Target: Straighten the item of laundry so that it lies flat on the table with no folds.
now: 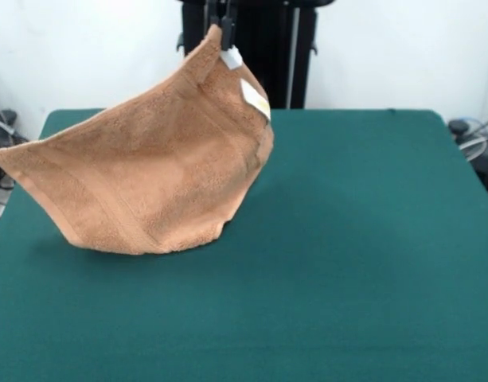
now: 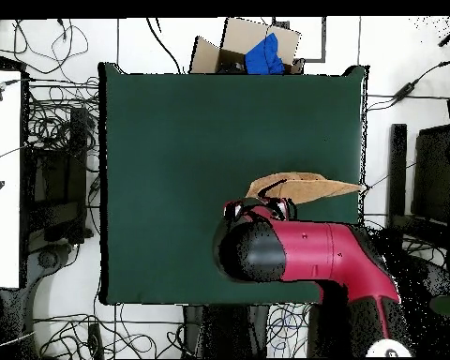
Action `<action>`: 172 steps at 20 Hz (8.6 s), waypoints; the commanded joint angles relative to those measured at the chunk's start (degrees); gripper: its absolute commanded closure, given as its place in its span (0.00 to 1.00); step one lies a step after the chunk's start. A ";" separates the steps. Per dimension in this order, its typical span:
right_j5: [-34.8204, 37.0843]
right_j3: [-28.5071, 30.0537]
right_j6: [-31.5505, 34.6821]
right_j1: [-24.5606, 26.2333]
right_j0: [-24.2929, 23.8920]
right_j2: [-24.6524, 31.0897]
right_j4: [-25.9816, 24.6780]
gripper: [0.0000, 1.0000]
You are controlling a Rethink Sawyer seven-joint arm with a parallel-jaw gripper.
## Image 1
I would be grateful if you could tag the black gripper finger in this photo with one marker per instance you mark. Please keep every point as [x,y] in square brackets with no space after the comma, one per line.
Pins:
[227,24]
[213,12]

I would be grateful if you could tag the tan terry towel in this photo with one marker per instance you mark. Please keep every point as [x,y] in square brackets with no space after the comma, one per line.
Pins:
[148,167]

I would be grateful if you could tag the black round base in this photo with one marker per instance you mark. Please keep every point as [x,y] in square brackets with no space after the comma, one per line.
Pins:
[6,116]
[458,126]

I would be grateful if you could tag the dark green table cloth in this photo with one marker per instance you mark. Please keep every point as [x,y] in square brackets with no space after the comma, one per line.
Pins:
[327,258]

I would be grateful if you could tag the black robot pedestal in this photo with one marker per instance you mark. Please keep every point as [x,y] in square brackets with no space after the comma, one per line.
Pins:
[267,59]

